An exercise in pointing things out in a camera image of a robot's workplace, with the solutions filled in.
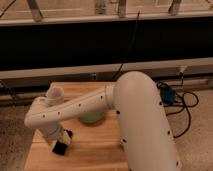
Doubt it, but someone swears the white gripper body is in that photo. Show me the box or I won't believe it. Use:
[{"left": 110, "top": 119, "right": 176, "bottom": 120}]
[{"left": 42, "top": 123, "right": 63, "bottom": 142}]

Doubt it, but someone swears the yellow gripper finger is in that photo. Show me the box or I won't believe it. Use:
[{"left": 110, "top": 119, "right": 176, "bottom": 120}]
[{"left": 61, "top": 130, "right": 71, "bottom": 145}]

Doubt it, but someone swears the black eraser block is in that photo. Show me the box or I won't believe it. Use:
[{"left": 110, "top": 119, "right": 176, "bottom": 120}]
[{"left": 52, "top": 130, "right": 73, "bottom": 155}]

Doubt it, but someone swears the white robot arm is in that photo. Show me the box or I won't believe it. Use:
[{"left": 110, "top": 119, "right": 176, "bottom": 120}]
[{"left": 24, "top": 71, "right": 182, "bottom": 171}]

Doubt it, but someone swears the wooden board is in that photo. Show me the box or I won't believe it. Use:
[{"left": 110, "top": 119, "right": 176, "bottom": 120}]
[{"left": 24, "top": 85, "right": 127, "bottom": 171}]

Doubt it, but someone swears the green bowl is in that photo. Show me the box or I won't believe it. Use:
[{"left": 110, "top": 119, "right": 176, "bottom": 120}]
[{"left": 78, "top": 112, "right": 104, "bottom": 124}]

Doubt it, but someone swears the clear plastic cup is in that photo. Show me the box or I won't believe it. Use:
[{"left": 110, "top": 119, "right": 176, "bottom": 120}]
[{"left": 46, "top": 87, "right": 64, "bottom": 106}]

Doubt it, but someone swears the black hanging cable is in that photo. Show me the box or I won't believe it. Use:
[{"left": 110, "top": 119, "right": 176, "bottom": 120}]
[{"left": 112, "top": 10, "right": 141, "bottom": 81}]

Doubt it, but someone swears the black floor cable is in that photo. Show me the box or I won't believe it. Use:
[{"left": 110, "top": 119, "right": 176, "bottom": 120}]
[{"left": 156, "top": 80, "right": 200, "bottom": 139}]

